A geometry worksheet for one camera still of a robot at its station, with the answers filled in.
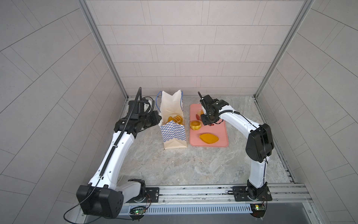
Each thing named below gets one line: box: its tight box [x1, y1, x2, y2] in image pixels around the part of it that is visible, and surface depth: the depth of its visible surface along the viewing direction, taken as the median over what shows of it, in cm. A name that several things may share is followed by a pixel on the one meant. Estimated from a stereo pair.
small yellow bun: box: [189, 119, 202, 131], surface depth 95 cm
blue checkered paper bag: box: [158, 89, 188, 150], surface depth 82 cm
